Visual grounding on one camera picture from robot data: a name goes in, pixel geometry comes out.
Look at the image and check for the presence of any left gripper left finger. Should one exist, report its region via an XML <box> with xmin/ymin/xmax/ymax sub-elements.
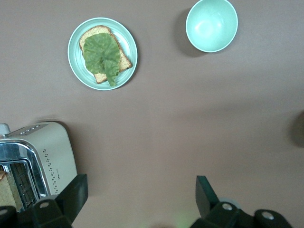
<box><xmin>18</xmin><ymin>174</ymin><xmax>89</xmax><ymax>228</ymax></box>

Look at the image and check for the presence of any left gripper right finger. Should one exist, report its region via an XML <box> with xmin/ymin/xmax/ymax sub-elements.
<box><xmin>190</xmin><ymin>175</ymin><xmax>255</xmax><ymax>228</ymax></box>

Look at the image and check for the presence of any light green bowl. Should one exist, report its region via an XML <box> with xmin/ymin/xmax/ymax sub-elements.
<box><xmin>185</xmin><ymin>0</ymin><xmax>239</xmax><ymax>53</ymax></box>

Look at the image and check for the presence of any beige chrome toaster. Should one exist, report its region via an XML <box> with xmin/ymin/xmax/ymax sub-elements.
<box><xmin>0</xmin><ymin>121</ymin><xmax>78</xmax><ymax>213</ymax></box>

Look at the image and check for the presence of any bread slice in toaster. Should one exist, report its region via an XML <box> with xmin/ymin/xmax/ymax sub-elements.
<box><xmin>0</xmin><ymin>170</ymin><xmax>16</xmax><ymax>210</ymax></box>

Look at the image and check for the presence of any brown table cover cloth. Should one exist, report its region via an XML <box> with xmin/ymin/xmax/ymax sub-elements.
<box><xmin>0</xmin><ymin>0</ymin><xmax>304</xmax><ymax>228</ymax></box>

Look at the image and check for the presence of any light green plate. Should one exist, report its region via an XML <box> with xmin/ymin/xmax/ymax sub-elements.
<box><xmin>67</xmin><ymin>17</ymin><xmax>138</xmax><ymax>91</ymax></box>

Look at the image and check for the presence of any green lettuce leaf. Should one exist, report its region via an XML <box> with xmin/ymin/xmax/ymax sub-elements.
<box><xmin>82</xmin><ymin>32</ymin><xmax>121</xmax><ymax>87</ymax></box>

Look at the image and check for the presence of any toast slice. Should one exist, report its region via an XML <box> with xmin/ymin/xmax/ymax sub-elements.
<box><xmin>78</xmin><ymin>25</ymin><xmax>133</xmax><ymax>84</ymax></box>

